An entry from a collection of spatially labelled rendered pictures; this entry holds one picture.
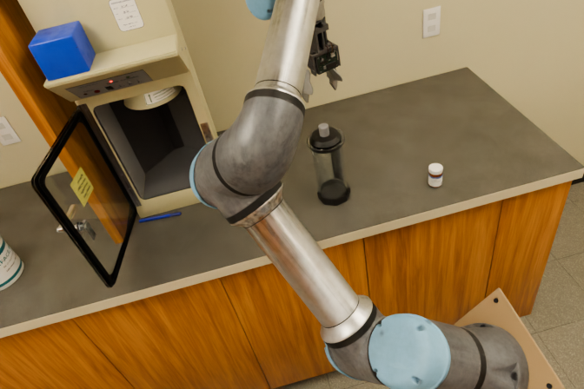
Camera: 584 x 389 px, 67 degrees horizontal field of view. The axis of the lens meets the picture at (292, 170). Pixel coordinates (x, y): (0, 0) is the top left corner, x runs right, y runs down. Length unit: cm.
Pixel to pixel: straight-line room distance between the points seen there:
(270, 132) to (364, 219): 74
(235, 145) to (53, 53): 62
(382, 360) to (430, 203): 69
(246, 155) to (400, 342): 38
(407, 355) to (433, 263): 88
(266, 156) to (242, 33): 109
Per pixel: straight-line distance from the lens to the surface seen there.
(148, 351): 168
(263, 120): 64
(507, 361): 87
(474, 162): 152
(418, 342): 74
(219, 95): 179
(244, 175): 65
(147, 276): 139
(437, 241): 153
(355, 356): 85
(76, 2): 123
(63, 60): 117
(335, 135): 125
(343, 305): 82
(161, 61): 114
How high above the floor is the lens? 192
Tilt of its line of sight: 39 degrees down
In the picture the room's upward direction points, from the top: 13 degrees counter-clockwise
